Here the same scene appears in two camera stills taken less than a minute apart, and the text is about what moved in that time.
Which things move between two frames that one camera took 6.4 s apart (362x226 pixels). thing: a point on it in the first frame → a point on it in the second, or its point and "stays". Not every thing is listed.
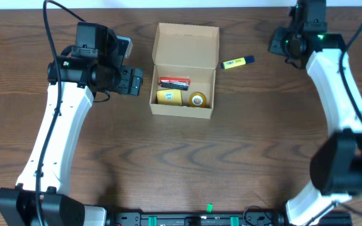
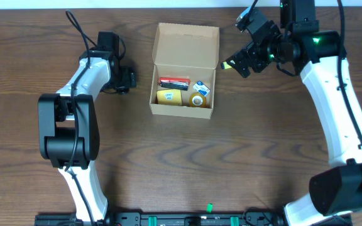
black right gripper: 277,44 → 247,58
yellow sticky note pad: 170,96 stays
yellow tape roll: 197,99 stays
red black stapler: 175,83 stays
